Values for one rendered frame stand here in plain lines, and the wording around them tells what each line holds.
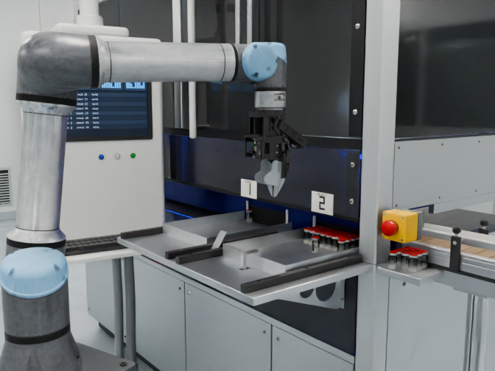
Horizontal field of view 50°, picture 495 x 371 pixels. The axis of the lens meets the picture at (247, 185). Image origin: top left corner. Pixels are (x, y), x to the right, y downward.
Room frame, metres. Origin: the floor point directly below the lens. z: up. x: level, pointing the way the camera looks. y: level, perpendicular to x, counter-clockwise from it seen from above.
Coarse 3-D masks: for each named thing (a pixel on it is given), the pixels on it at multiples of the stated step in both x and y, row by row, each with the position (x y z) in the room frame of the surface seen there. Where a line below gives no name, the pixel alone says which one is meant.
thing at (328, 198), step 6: (312, 192) 1.52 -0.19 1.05; (318, 192) 1.51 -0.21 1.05; (312, 198) 1.52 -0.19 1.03; (318, 198) 1.51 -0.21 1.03; (330, 198) 1.47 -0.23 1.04; (312, 204) 1.52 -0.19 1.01; (318, 204) 1.50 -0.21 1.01; (330, 204) 1.47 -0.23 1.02; (312, 210) 1.52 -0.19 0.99; (318, 210) 1.50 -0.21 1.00; (330, 210) 1.47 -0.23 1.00
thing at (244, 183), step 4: (244, 180) 1.78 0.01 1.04; (248, 180) 1.76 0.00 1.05; (252, 180) 1.75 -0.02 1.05; (244, 184) 1.78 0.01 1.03; (248, 184) 1.76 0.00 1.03; (252, 184) 1.75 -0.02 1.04; (256, 184) 1.73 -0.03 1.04; (244, 188) 1.78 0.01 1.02; (248, 188) 1.76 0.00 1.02; (252, 188) 1.75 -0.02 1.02; (256, 188) 1.73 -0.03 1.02; (244, 192) 1.78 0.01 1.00; (248, 192) 1.76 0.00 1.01; (252, 192) 1.75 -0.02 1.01; (256, 192) 1.73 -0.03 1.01; (244, 196) 1.78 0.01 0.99; (248, 196) 1.76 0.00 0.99; (252, 196) 1.75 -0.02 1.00; (256, 196) 1.73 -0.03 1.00
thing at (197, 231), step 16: (176, 224) 1.73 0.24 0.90; (192, 224) 1.77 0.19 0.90; (208, 224) 1.81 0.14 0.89; (224, 224) 1.83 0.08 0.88; (240, 224) 1.83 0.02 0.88; (256, 224) 1.83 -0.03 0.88; (288, 224) 1.70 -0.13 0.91; (192, 240) 1.56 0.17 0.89; (208, 240) 1.50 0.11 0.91; (224, 240) 1.54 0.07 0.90
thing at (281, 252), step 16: (240, 240) 1.47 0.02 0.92; (256, 240) 1.51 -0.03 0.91; (272, 240) 1.54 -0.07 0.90; (288, 240) 1.59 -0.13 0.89; (240, 256) 1.37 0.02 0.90; (256, 256) 1.32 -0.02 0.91; (272, 256) 1.42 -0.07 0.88; (288, 256) 1.42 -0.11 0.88; (304, 256) 1.42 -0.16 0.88; (320, 256) 1.31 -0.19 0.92; (336, 256) 1.34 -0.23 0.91; (272, 272) 1.27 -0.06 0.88
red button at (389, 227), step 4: (388, 220) 1.28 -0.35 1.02; (392, 220) 1.28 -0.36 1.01; (384, 224) 1.28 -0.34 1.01; (388, 224) 1.27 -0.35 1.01; (392, 224) 1.27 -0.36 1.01; (384, 228) 1.28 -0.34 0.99; (388, 228) 1.27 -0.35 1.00; (392, 228) 1.27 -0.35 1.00; (396, 228) 1.27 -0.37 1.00; (384, 232) 1.28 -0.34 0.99; (388, 232) 1.27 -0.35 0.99; (392, 232) 1.27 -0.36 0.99; (396, 232) 1.27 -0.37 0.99
